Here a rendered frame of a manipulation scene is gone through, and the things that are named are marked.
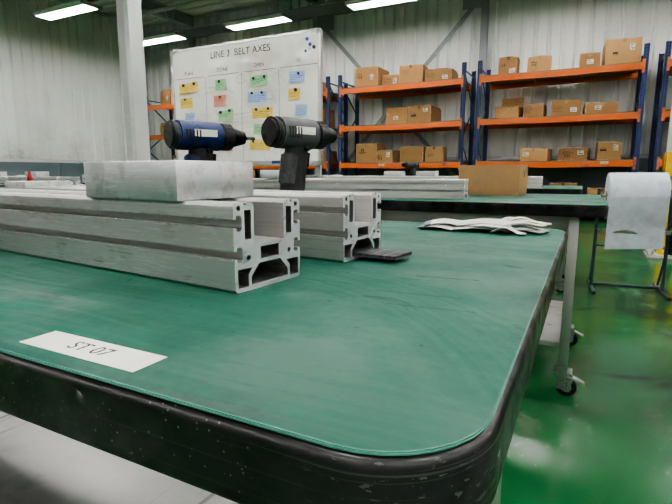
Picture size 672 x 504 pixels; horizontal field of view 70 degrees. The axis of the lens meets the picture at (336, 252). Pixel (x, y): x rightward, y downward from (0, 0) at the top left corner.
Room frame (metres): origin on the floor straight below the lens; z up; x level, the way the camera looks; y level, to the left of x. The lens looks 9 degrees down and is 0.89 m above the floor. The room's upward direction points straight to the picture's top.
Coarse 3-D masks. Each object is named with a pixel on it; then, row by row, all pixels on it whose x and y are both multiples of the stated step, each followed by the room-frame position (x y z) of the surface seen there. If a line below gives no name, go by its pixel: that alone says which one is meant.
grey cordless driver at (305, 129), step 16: (272, 128) 0.92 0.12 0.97; (288, 128) 0.93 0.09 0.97; (304, 128) 0.95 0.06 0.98; (320, 128) 0.99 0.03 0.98; (272, 144) 0.93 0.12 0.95; (288, 144) 0.94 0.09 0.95; (304, 144) 0.97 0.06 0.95; (320, 144) 1.00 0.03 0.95; (288, 160) 0.95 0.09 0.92; (304, 160) 0.97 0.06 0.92; (288, 176) 0.94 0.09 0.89; (304, 176) 0.97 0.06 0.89
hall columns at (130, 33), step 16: (128, 0) 8.58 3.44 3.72; (128, 16) 8.56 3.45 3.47; (128, 32) 8.76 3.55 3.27; (128, 48) 8.77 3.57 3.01; (128, 64) 8.78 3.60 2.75; (144, 64) 8.80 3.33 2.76; (128, 80) 8.78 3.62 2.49; (144, 80) 8.78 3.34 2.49; (128, 96) 8.78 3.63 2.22; (144, 96) 8.76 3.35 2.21; (128, 112) 8.76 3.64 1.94; (144, 112) 8.74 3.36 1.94; (128, 128) 8.73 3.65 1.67; (144, 128) 8.72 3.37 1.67; (128, 144) 8.71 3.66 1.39; (144, 144) 8.70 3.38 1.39; (128, 160) 8.69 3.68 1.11; (144, 160) 8.68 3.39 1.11
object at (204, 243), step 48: (0, 192) 0.70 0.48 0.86; (48, 192) 0.76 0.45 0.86; (0, 240) 0.70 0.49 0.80; (48, 240) 0.62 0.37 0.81; (96, 240) 0.58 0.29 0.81; (144, 240) 0.51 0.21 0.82; (192, 240) 0.47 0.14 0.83; (240, 240) 0.45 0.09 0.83; (288, 240) 0.51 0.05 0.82; (240, 288) 0.45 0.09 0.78
